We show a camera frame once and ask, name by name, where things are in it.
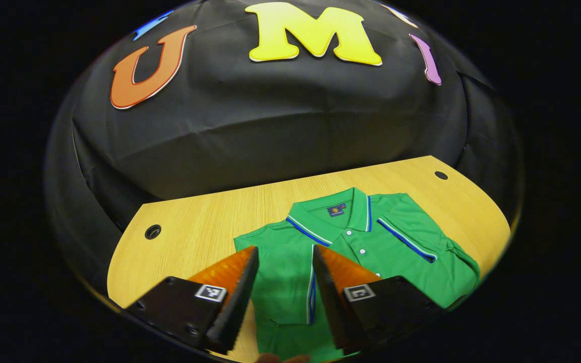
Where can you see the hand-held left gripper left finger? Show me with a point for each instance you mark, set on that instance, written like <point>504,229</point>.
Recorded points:
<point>237,302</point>

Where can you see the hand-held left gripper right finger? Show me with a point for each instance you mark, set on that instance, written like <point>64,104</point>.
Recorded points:
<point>331,302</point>

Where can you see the green polo T-shirt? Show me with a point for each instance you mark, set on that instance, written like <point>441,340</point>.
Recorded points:
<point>396,252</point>

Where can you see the black backdrop cloth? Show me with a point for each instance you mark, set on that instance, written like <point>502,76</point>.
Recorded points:
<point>270,126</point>

